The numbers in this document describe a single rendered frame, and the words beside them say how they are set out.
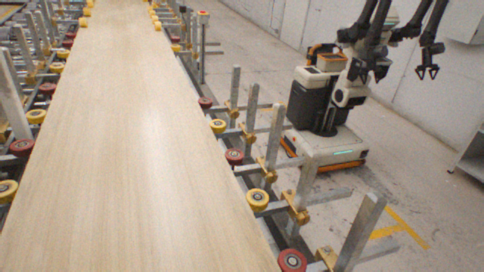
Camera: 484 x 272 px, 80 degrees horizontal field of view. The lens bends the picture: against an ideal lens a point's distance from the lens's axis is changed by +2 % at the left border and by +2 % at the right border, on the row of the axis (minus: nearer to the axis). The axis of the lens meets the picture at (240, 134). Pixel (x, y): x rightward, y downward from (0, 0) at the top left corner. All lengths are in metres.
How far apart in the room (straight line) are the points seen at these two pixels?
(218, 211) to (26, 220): 0.56
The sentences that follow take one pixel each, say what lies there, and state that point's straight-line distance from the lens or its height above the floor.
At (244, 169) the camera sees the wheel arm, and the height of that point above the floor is 0.82.
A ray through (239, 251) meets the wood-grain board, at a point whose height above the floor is 0.90.
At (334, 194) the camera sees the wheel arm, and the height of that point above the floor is 0.84.
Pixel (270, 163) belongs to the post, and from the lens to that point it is 1.22.
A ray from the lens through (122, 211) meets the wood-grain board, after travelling 0.99.
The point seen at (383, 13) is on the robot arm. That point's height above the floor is 1.38.
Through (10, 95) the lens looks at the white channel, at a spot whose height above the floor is 1.07.
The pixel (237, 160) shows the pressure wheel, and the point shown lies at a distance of 1.16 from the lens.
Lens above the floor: 1.62
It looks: 33 degrees down
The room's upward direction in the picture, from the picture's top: 6 degrees clockwise
